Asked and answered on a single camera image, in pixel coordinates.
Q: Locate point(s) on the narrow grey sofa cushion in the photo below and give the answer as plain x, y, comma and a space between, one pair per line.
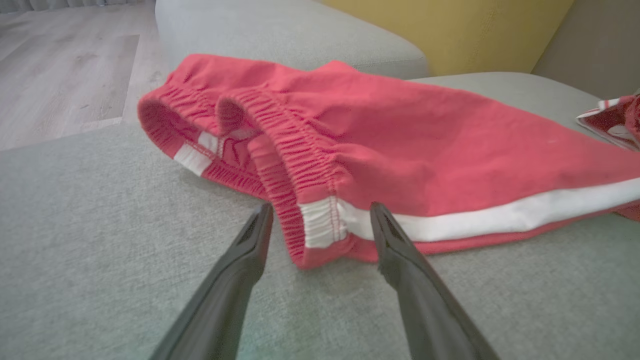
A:
280, 35

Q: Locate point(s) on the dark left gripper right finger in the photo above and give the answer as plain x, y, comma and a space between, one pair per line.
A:
425, 310

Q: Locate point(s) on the red jersey with white sleeves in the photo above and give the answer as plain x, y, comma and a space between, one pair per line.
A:
617, 122

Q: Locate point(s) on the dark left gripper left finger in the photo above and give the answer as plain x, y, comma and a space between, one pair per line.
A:
225, 300

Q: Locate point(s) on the large yellow sofa back cushion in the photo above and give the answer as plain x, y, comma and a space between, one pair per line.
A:
450, 30

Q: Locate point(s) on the red shorts with white stripe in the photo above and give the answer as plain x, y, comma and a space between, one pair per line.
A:
400, 140

